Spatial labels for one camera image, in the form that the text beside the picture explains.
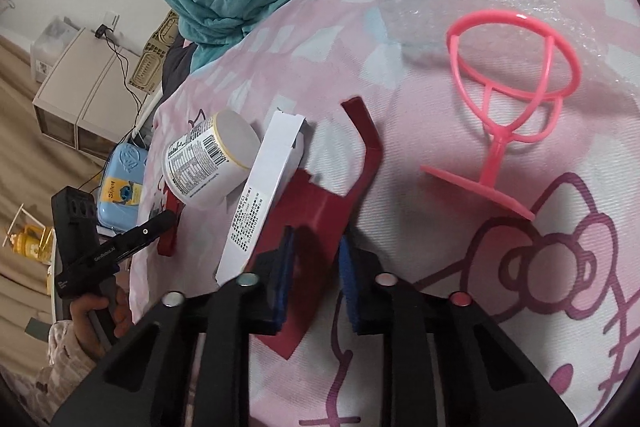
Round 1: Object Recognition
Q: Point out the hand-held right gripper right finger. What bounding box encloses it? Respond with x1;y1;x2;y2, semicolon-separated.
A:
337;232;591;427

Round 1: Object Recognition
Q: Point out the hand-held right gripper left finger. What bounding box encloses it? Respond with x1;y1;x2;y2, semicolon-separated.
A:
50;226;301;427

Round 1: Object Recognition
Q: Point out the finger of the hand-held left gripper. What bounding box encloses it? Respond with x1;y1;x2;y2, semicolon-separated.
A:
116;211;179;263

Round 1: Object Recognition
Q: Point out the white labelled tub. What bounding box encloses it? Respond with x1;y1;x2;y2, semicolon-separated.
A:
164;109;264;211

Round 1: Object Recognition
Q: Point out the pink plastic stand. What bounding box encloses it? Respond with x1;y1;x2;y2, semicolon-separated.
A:
420;8;583;222

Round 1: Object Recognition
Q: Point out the person's left forearm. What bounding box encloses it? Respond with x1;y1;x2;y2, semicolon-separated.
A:
32;319;103;413

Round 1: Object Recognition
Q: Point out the person's left hand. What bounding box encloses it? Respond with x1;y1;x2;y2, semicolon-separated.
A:
69;288;135;353

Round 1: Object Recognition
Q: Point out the yellow bottle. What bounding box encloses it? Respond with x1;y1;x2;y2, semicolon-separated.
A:
5;204;56;265

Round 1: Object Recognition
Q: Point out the blue cartoon tin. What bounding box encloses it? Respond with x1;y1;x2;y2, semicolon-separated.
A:
97;142;148;230

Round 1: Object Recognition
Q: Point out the white carton box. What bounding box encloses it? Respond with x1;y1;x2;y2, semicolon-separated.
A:
214;109;309;288

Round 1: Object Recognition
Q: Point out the pink printed bedsheet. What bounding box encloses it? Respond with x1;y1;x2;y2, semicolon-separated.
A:
129;0;640;427

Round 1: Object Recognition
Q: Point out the beige bedside cabinet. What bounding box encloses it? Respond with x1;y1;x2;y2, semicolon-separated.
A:
32;28;146;160

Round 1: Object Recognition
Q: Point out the beige plastic crate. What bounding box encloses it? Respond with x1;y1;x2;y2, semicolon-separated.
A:
127;10;181;94

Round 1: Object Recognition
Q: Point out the translucent storage box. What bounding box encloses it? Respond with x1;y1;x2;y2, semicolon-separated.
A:
30;18;76;84

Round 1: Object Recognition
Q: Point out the black charger with cable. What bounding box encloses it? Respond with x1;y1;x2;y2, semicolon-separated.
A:
94;23;153;148

